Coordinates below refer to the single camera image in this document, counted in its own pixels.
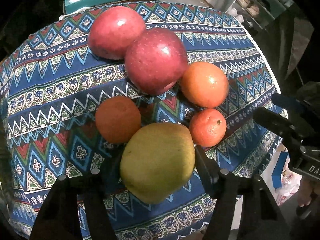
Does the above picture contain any light red apple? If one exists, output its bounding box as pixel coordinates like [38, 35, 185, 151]
[88, 6, 146, 60]

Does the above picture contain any blue patterned tablecloth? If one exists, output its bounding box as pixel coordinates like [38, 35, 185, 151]
[1, 2, 287, 237]

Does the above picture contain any large green pear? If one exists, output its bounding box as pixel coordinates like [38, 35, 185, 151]
[120, 122, 195, 204]

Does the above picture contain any orange left of pear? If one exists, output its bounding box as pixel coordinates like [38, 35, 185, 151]
[95, 96, 141, 144]

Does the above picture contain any large orange right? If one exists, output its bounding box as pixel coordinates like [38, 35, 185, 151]
[180, 61, 229, 108]

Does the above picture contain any dark red apple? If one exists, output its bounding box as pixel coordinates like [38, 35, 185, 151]
[124, 28, 188, 95]

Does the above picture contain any small orange with stem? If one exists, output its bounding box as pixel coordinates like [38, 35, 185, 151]
[189, 108, 227, 147]

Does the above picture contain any grey shoe rack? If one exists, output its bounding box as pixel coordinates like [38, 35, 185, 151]
[226, 0, 294, 36]

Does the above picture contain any person's right hand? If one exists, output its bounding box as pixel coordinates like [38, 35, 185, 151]
[297, 177, 320, 207]

